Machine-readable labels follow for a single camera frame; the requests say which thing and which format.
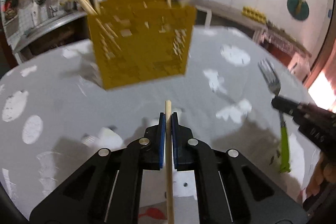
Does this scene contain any person's right hand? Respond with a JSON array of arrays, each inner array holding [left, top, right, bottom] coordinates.
[[306, 152, 336, 198]]

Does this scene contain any yellow perforated utensil holder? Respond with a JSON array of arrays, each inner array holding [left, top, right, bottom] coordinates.
[[88, 0, 197, 90]]

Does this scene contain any yellow egg tray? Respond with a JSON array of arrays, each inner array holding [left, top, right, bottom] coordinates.
[[241, 6, 267, 24]]

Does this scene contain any green round wall board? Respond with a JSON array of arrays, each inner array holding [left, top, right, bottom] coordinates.
[[286, 0, 310, 22]]

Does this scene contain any grey animal print tablecloth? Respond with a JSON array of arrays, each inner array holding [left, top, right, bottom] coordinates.
[[1, 26, 319, 218]]

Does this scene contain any red side table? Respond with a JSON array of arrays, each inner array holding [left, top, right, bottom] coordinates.
[[258, 27, 311, 83]]

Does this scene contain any green-handled metal fork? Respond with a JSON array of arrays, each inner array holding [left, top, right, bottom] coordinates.
[[257, 57, 292, 173]]

